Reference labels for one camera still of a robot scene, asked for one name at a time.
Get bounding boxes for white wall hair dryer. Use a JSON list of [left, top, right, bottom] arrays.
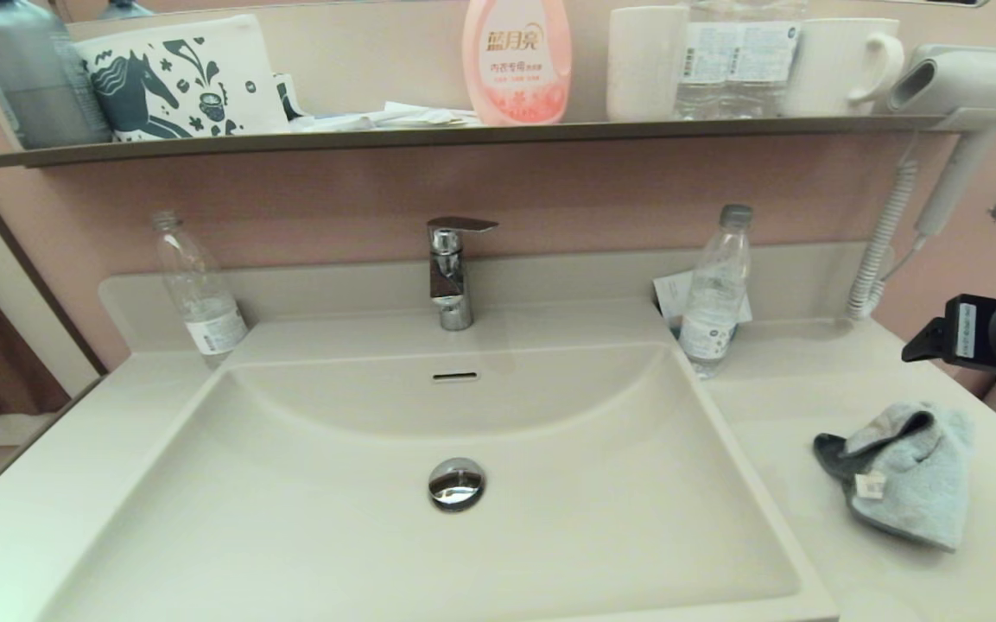
[[885, 44, 996, 243]]

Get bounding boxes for grey metal bottle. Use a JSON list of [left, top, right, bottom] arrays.
[[0, 0, 115, 149]]

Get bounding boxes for white handleless cup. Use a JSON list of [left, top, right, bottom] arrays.
[[606, 6, 691, 123]]

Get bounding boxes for long grey wall shelf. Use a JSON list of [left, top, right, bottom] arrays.
[[0, 116, 952, 175]]

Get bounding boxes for white paper card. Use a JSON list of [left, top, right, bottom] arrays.
[[652, 270, 755, 334]]

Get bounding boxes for clear bottle with grey cap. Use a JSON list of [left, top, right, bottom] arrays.
[[677, 204, 755, 379]]

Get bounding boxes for grey fluffy microfiber cloth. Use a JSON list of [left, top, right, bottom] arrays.
[[813, 401, 976, 553]]

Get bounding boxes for white horse print pouch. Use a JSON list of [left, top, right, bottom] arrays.
[[76, 14, 291, 143]]

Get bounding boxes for white plastic packets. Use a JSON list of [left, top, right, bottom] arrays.
[[290, 100, 482, 133]]

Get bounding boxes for clear bottle with white label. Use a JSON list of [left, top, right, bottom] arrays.
[[724, 0, 805, 119]]

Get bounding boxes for white ceramic sink basin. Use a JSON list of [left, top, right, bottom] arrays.
[[35, 341, 835, 622]]

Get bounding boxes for clear uncapped water bottle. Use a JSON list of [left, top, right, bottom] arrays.
[[151, 210, 251, 371]]

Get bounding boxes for chrome basin faucet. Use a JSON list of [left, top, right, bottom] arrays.
[[425, 216, 500, 333]]

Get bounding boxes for white coiled dryer cord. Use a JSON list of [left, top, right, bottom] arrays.
[[845, 158, 928, 322]]

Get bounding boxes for white mug with handle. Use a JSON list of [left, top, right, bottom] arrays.
[[781, 18, 905, 118]]

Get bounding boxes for wall mirror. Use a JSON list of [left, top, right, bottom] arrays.
[[57, 0, 991, 124]]

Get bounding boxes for chrome drain stopper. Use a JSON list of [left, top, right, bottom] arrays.
[[428, 457, 487, 513]]

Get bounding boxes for pink detergent bottle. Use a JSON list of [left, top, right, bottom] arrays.
[[461, 0, 573, 127]]

